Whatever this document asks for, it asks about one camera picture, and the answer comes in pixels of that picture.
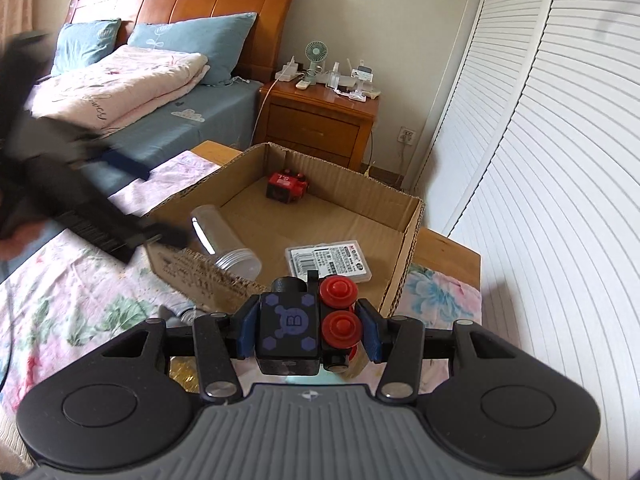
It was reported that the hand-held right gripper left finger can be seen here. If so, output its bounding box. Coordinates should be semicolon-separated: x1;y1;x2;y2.
100;295;261;403

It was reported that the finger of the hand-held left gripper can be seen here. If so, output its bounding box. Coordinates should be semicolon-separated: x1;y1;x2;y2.
137;222;193;250
75;142;151;181

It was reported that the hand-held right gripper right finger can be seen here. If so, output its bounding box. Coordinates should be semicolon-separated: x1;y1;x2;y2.
355;299;523;403

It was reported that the clear plastic jar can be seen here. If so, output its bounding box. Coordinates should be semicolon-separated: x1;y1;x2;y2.
189;204;263;281

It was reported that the jar of yellow pins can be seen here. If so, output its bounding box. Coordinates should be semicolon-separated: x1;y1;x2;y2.
169;305;213;396

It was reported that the cardboard box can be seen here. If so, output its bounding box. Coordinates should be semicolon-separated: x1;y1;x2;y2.
145;142;426;318

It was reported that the clear labelled plastic case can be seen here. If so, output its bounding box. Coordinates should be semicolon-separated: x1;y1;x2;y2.
285;240;375;288

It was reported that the pink quilt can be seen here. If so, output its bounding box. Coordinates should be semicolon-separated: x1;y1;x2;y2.
25;45;211;136

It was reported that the blue bed sheet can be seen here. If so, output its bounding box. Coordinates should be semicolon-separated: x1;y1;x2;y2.
30;80;262;201

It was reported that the floral tablecloth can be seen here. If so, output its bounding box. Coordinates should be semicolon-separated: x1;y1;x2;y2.
0;150;482;411

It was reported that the red toy train block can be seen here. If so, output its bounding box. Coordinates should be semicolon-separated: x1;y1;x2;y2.
265;167;311;206

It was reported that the small blue pillow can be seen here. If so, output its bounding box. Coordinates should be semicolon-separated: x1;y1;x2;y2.
50;19;122;76

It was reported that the large blue pillow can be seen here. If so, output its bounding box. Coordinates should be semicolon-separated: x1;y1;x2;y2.
127;11;258;86

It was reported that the wooden headboard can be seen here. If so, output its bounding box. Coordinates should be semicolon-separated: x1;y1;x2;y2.
70;0;303;83

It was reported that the pink curtain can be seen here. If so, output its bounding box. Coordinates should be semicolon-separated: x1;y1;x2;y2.
0;0;37;61

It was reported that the white power strip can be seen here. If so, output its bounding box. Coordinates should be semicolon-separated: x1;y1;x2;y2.
275;57;304;82

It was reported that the wooden nightstand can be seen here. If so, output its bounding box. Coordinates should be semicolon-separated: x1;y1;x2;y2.
252;80;381;171

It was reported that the small green fan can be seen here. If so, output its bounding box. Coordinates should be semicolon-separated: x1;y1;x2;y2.
305;40;331;86

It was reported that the white louvered closet door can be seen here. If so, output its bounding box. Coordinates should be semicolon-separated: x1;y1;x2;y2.
447;0;640;480
415;0;558;241

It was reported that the white cable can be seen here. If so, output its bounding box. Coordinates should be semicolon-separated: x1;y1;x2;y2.
251;80;278;147

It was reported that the dark cable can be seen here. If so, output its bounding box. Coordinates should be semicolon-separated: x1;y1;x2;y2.
0;280;22;393

